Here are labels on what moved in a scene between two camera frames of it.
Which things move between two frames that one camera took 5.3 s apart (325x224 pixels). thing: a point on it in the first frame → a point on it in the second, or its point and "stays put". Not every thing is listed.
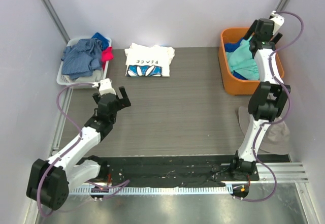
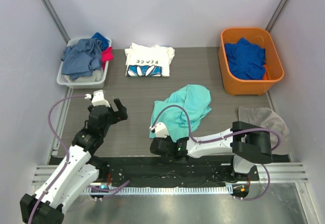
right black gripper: x=278 y=37 → x=157 y=147
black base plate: x=170 y=170 stays put
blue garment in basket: x=105 y=42 stays put
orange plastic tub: x=232 y=84 stays put
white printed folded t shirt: x=142 y=61 stays put
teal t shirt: x=241 y=62 → x=194 y=99
